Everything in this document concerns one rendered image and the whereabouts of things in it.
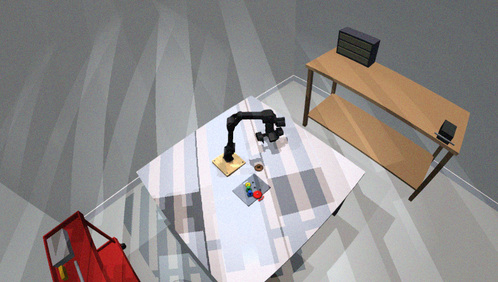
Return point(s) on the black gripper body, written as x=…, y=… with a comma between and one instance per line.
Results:
x=260, y=136

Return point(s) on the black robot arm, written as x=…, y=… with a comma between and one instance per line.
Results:
x=268, y=117

